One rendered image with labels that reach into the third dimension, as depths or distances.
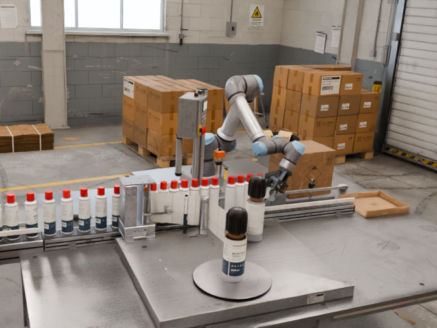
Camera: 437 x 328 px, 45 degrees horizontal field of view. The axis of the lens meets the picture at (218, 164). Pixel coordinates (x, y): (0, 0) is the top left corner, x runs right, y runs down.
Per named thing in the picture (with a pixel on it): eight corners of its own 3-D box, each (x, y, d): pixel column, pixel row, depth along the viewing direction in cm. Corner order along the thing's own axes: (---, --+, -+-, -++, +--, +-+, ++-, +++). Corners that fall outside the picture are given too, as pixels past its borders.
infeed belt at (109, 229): (43, 247, 233) (43, 239, 232) (41, 239, 240) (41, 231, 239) (352, 210, 297) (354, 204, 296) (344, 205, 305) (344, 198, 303)
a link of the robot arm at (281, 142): (265, 135, 278) (279, 144, 270) (280, 133, 285) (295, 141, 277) (263, 149, 281) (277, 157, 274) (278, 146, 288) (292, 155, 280)
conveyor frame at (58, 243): (43, 250, 232) (43, 241, 230) (41, 240, 241) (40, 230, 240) (354, 213, 297) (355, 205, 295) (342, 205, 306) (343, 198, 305)
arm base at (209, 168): (201, 178, 304) (201, 161, 302) (185, 172, 315) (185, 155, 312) (221, 174, 314) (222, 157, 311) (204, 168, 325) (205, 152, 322)
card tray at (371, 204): (365, 218, 291) (367, 211, 290) (337, 200, 313) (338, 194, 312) (408, 212, 303) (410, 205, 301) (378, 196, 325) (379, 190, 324)
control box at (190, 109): (176, 137, 251) (178, 97, 246) (186, 129, 267) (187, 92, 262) (198, 140, 250) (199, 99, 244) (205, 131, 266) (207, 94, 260)
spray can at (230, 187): (226, 217, 267) (229, 178, 261) (222, 213, 271) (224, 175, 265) (235, 216, 269) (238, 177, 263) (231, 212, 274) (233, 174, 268)
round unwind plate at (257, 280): (211, 307, 189) (211, 304, 189) (182, 267, 216) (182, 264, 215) (286, 293, 201) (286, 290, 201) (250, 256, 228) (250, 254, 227)
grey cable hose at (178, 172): (175, 176, 262) (177, 135, 255) (173, 174, 265) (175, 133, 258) (182, 176, 263) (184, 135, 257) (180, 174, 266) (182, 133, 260)
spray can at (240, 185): (235, 216, 269) (238, 177, 263) (231, 212, 274) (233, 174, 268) (244, 215, 272) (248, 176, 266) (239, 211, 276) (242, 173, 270)
